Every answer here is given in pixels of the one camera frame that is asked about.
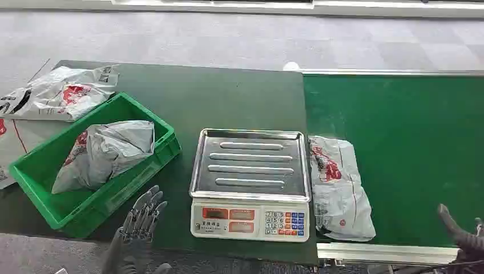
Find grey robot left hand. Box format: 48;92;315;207
101;184;174;274

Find white parcel bag, black label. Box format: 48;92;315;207
0;65;120;123

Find green plastic crate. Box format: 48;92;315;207
8;92;183;239

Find flat white parcel, red line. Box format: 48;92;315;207
0;118;70;190

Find crumpled grey parcel bag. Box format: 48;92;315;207
51;120;156;195

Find grey parcel bag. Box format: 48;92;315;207
308;135;377;243
51;120;156;195

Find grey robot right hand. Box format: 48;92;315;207
437;203;484;274

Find electronic scale with steel tray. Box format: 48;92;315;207
188;128;312;243

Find green belt conveyor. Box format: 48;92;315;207
299;69;484;266

